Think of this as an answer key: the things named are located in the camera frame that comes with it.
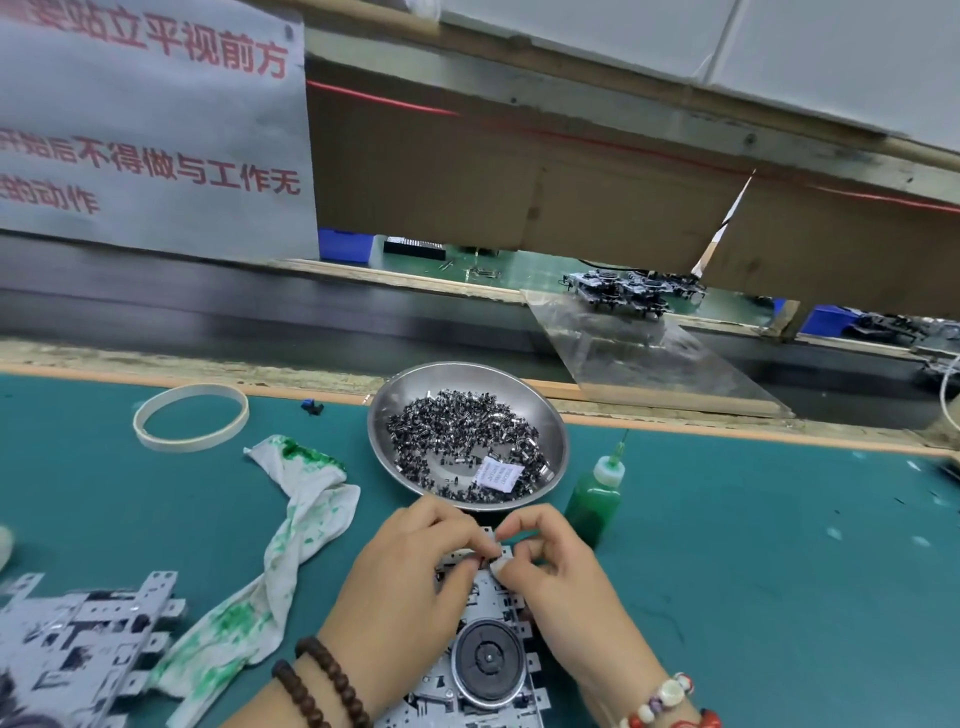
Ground brown bead bracelet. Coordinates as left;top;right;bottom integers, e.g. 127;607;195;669
270;634;375;728

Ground red cord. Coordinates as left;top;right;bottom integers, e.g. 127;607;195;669
307;79;960;216

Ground red white bead bracelet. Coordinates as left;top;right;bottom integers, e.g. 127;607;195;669
616;670;726;728

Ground person's right hand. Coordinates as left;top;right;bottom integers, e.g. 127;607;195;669
487;502;672;728

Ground white paper sign red text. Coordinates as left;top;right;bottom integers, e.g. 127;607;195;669
0;0;321;266

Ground finished mechanisms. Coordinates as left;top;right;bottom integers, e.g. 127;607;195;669
561;265;708;321

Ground green glue squeeze bottle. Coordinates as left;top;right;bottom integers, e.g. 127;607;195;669
564;433;633;549

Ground person's left hand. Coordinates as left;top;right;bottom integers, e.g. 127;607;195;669
319;495;501;719

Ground wooden shelf beam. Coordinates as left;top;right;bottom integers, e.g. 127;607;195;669
306;21;960;207

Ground brown cardboard panel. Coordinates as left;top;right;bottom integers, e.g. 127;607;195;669
306;82;960;321

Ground white green-stained cloth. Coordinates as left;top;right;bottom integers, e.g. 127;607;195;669
145;433;363;708

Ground round metal bowl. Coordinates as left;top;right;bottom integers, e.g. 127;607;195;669
366;360;573;515

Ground white tape ring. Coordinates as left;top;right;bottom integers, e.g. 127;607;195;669
130;381;252;456

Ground black conveyor belt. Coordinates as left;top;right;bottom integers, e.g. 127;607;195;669
0;232;960;431

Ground blue plastic bin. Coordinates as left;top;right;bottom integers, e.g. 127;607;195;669
316;228;381;269
771;298;861;339

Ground white cable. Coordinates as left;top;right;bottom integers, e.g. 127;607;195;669
937;351;960;440

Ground black flat box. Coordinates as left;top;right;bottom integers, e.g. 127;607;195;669
382;235;449;261

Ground pile of small metal parts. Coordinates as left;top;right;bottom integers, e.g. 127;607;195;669
384;388;555;506

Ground clear plastic sheet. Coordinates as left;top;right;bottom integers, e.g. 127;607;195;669
523;291;795;420

